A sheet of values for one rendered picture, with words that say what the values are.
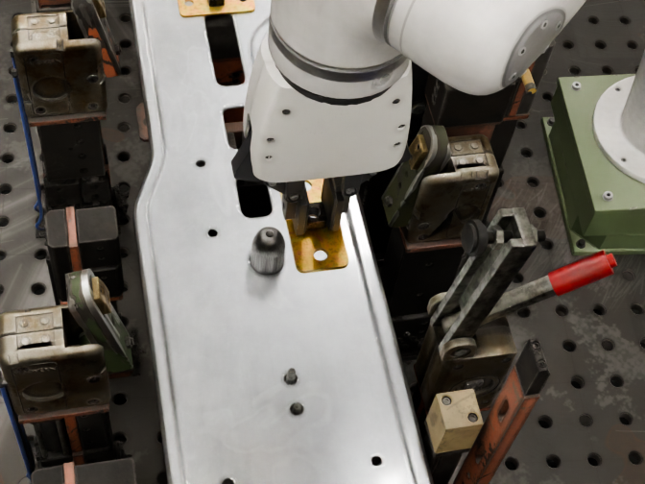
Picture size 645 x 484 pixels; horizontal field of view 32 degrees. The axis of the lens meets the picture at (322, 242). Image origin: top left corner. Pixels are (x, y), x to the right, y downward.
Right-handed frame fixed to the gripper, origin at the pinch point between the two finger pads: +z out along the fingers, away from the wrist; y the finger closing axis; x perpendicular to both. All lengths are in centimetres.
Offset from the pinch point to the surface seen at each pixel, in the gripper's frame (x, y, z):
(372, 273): -9.1, -9.9, 27.2
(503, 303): 0.8, -18.0, 18.0
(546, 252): -26, -41, 58
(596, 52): -59, -60, 58
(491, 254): -0.2, -15.6, 11.0
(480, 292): 2.2, -14.3, 12.7
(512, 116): -29, -31, 31
